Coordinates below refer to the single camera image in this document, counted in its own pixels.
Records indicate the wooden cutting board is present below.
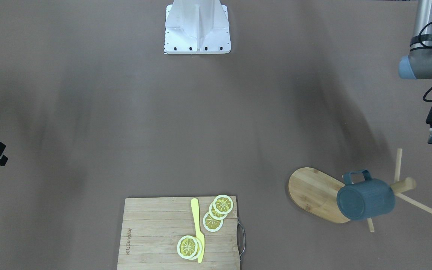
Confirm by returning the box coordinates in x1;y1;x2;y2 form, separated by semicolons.
117;196;245;270

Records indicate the lemon slice under knife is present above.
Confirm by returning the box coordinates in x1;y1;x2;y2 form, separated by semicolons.
177;235;203;260

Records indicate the brown table mat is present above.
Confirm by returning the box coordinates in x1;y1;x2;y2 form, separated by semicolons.
0;0;432;270

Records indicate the lemon slice end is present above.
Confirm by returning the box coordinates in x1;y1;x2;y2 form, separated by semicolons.
213;195;234;214

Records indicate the lemon slice middle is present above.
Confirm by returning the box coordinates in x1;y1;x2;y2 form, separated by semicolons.
208;203;228;221

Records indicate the teal mug yellow inside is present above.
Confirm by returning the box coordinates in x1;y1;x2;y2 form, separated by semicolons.
336;169;396;221

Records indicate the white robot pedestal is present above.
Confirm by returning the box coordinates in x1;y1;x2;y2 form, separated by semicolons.
163;0;231;54

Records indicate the yellow plastic knife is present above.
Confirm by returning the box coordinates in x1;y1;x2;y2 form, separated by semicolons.
190;198;206;264

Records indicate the wooden cup rack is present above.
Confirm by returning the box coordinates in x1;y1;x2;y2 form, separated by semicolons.
288;148;432;232

